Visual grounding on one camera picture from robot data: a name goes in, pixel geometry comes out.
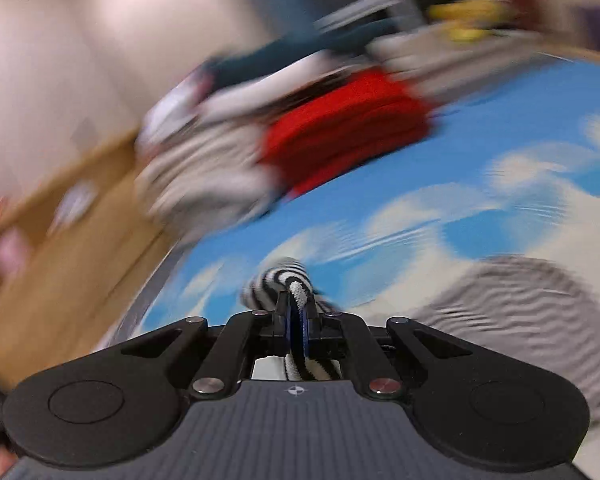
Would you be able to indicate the cream folded blanket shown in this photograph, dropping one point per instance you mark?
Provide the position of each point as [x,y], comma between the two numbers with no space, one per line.
[201,148]

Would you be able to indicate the wooden bed frame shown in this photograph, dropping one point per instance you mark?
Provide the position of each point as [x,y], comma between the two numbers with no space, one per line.
[73,256]

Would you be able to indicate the red folded fleece blanket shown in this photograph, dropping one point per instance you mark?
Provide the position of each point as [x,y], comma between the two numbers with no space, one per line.
[369,116]

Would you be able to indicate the yellow plush toys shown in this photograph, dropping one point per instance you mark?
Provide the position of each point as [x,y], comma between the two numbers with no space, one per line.
[466,21]

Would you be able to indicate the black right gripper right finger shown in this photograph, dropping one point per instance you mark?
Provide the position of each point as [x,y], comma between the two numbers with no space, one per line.
[345,348]

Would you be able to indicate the white window ledge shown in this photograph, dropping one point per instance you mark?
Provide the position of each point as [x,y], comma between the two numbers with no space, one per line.
[440,70]

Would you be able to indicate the grey white striped garment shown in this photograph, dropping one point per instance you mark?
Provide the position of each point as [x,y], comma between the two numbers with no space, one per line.
[530,309]

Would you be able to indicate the dark teal shark plush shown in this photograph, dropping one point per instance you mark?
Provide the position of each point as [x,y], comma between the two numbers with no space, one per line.
[230,70]

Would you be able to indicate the blue white patterned bedsheet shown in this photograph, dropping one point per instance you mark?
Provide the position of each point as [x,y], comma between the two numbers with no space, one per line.
[514,170]

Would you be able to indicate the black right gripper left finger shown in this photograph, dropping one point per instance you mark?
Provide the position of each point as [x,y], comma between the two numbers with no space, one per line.
[224,356]

